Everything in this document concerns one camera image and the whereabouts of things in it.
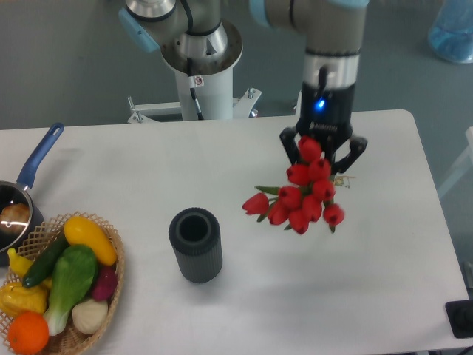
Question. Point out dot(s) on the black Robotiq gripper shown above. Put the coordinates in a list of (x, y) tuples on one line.
[(325, 116)]

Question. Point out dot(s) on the red tulip bouquet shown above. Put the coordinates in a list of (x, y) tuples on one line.
[(308, 198)]

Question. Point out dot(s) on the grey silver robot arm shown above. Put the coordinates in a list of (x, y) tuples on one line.
[(333, 31)]

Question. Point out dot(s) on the dark grey ribbed vase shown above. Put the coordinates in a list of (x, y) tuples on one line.
[(194, 234)]

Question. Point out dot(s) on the blue glass flask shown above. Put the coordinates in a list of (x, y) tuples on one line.
[(450, 36)]

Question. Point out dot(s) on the black device at edge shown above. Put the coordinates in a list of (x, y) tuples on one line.
[(460, 318)]

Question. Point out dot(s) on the yellow squash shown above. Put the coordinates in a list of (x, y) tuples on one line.
[(79, 230)]

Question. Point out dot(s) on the green bok choy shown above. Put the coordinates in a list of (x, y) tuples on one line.
[(72, 278)]

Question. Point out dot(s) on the green cucumber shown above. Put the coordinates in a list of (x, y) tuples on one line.
[(44, 264)]

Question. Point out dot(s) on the white garlic bulb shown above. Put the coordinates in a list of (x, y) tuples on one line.
[(88, 316)]

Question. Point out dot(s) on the woven wicker basket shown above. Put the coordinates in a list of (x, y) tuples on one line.
[(70, 341)]

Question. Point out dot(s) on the brown bread roll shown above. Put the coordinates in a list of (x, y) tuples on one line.
[(15, 218)]

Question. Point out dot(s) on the yellow banana pepper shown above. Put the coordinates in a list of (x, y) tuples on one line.
[(18, 266)]

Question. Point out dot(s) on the yellow gourd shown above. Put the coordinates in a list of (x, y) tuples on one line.
[(15, 299)]

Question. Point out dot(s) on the orange fruit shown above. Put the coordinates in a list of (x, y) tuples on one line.
[(28, 333)]

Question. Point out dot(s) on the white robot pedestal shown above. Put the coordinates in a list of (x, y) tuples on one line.
[(203, 69)]

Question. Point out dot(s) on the blue handled saucepan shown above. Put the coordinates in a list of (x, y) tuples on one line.
[(18, 192)]

